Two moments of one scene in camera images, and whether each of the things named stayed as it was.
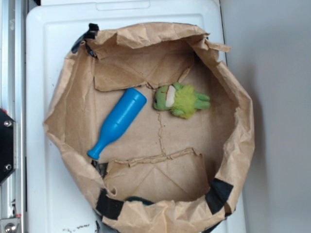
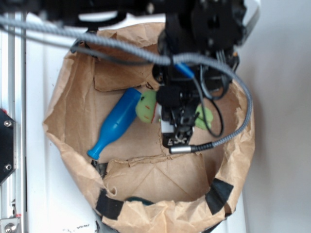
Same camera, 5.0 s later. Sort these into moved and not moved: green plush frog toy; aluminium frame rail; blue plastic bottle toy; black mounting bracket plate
Moved: green plush frog toy
Not moved: aluminium frame rail; black mounting bracket plate; blue plastic bottle toy
